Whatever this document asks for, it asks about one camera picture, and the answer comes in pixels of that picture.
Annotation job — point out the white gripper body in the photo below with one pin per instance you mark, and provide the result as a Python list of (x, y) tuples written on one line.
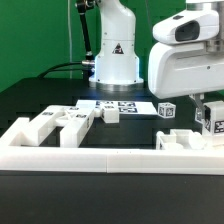
[(180, 63)]

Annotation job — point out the right white marker cube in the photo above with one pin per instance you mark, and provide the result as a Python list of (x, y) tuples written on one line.
[(198, 115)]

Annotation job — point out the left white marker cube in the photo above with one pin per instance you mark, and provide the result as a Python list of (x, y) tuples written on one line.
[(166, 110)]

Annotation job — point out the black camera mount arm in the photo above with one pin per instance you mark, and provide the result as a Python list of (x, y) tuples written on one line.
[(82, 7)]

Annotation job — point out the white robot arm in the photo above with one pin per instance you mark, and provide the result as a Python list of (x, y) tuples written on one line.
[(117, 65)]

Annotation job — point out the white chair seat part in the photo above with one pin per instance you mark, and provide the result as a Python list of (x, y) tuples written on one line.
[(186, 139)]

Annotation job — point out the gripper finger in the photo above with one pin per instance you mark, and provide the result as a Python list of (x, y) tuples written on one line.
[(197, 100)]

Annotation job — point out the white U-shaped boundary frame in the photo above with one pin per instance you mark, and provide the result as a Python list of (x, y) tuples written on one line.
[(14, 156)]

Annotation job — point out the white chair back part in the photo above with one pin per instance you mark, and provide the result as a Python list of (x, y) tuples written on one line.
[(75, 122)]

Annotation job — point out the white marker cube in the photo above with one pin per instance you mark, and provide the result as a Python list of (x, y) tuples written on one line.
[(198, 115), (166, 110)]

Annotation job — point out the white marker base plate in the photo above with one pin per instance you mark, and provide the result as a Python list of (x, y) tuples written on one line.
[(125, 107)]

